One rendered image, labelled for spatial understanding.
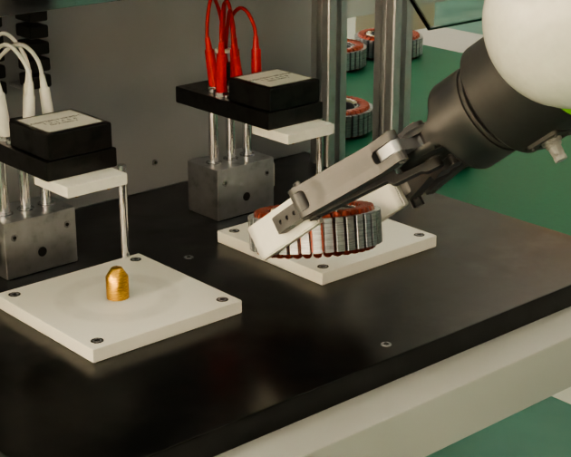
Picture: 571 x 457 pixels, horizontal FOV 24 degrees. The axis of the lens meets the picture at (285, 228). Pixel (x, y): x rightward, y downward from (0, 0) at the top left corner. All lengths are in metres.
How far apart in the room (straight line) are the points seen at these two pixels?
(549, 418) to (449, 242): 1.38
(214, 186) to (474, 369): 0.38
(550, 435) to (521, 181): 1.10
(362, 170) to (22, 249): 0.36
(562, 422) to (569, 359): 1.47
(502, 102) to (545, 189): 0.59
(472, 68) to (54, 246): 0.45
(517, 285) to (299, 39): 0.48
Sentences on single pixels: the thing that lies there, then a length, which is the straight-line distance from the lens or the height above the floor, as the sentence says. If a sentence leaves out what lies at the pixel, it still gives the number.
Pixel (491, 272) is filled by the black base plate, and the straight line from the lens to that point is 1.22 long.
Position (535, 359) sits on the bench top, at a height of 0.74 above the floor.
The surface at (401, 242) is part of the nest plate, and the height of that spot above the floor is 0.78.
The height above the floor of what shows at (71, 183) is 0.88.
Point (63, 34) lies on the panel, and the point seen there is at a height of 0.95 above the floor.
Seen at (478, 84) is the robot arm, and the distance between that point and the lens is 0.96.
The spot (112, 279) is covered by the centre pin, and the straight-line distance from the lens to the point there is 1.11.
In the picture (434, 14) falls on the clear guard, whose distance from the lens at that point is 1.09.
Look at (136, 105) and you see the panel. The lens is 1.41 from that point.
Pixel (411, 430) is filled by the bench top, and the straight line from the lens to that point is 1.03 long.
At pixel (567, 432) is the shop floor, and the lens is 2.60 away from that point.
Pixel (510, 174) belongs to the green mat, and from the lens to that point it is 1.58.
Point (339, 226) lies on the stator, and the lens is 1.06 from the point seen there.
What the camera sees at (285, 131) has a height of 0.88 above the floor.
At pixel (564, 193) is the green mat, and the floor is 0.75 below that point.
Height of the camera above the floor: 1.21
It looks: 20 degrees down
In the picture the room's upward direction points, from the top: straight up
